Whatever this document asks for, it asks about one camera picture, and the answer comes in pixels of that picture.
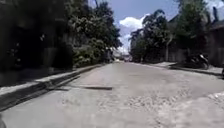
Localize grey concrete road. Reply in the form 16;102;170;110
0;61;224;128

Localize row of trees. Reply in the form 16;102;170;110
64;0;123;68

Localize group of trees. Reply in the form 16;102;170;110
128;0;209;64

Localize raised concrete kerb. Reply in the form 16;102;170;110
0;63;105;112

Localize parked motorcycle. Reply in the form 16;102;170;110
182;53;211;71

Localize concrete sidewalk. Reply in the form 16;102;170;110
151;61;224;78

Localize dark building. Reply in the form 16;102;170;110
165;6;224;68

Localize dark wall with fence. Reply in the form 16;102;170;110
0;0;75;87

